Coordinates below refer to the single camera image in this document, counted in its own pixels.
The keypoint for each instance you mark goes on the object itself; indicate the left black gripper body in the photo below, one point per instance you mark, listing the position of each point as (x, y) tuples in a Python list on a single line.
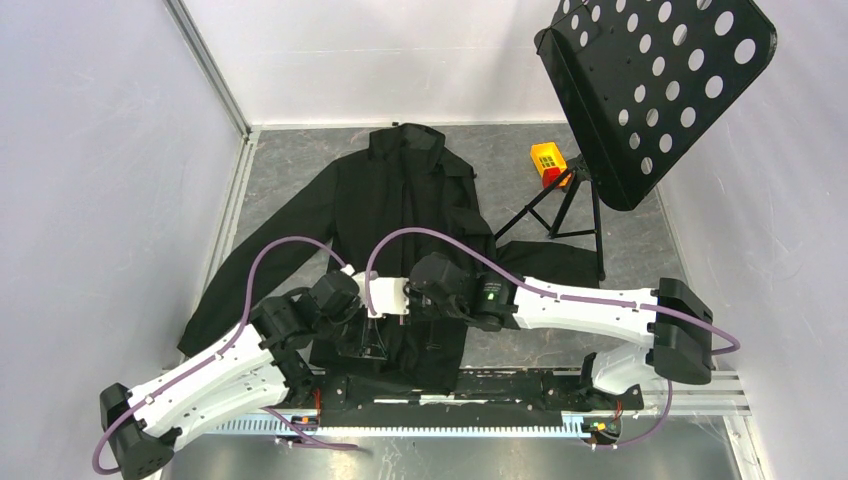
[(353, 340)]

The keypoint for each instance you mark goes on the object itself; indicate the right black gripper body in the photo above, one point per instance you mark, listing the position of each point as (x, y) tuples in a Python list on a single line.
[(421, 306)]

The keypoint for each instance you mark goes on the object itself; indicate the black zip jacket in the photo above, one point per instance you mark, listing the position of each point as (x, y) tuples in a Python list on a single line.
[(404, 196)]

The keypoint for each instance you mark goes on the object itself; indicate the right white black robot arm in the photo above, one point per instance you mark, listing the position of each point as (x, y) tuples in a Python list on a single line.
[(664, 331)]

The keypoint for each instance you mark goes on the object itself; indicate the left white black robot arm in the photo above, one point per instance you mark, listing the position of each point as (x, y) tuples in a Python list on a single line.
[(256, 365)]

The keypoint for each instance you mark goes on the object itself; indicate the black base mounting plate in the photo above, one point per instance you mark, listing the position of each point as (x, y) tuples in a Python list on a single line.
[(521, 397)]

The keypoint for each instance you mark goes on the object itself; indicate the yellow and red toy block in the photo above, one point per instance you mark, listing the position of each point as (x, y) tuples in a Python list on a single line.
[(550, 164)]

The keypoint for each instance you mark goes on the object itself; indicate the black perforated music stand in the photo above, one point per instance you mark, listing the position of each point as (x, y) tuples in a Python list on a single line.
[(640, 82)]

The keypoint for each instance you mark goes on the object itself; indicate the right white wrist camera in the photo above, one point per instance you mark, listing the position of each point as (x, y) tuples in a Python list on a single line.
[(387, 295)]

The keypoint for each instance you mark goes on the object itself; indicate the white slotted cable duct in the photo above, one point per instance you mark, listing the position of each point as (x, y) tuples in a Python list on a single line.
[(256, 424)]

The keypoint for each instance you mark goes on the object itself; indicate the aluminium frame rail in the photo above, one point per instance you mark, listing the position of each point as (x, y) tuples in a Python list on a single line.
[(722, 391)]

